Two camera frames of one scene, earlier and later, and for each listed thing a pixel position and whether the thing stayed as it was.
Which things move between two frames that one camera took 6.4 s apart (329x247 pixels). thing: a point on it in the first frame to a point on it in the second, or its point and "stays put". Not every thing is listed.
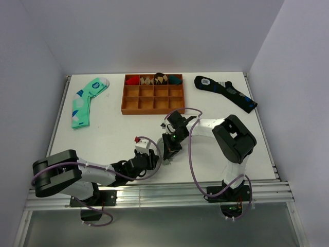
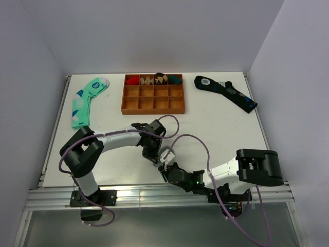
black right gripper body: [173, 140] to [165, 170]
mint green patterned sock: [80, 112] stays put
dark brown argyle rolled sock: [160, 78] stays put
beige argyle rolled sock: [147, 81] stays put
